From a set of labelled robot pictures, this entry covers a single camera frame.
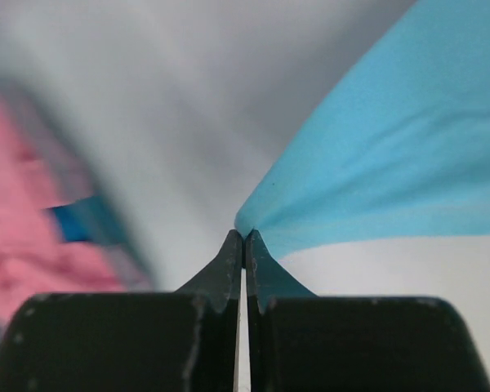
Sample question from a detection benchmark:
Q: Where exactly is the blue t-shirt in basket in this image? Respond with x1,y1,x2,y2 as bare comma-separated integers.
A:
44,196,103,243

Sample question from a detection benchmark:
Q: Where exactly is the grey-blue plastic basket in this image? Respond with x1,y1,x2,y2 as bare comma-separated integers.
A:
0,80,153,339

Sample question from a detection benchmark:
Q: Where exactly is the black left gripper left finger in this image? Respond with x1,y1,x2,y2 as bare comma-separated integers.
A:
0,231,243,392

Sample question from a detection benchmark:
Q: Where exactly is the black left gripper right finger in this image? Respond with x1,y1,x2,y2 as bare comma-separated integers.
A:
244,231,490,391

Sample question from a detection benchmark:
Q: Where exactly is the pink t-shirt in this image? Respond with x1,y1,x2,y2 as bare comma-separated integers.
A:
0,99,124,327

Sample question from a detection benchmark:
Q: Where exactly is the teal t-shirt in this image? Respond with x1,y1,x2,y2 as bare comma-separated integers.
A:
234,1,490,257

